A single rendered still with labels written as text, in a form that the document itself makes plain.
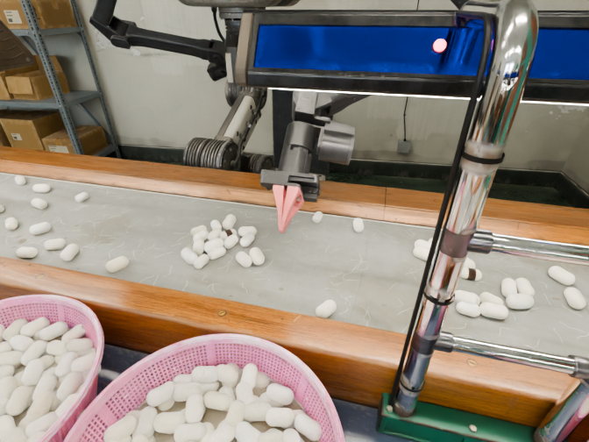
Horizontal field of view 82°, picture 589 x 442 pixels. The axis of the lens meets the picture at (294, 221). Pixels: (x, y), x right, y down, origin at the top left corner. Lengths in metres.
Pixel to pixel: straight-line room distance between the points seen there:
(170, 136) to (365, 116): 1.56
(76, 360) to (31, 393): 0.05
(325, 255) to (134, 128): 2.70
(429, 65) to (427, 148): 2.35
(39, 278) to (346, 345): 0.47
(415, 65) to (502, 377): 0.35
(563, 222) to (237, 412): 0.68
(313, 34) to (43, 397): 0.49
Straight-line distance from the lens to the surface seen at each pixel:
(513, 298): 0.59
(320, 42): 0.39
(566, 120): 2.94
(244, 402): 0.43
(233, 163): 0.99
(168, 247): 0.67
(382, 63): 0.38
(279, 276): 0.56
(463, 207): 0.27
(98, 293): 0.58
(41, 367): 0.55
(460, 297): 0.56
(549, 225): 0.81
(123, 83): 3.10
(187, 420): 0.44
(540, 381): 0.50
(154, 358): 0.46
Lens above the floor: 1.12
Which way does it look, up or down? 32 degrees down
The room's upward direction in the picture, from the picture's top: straight up
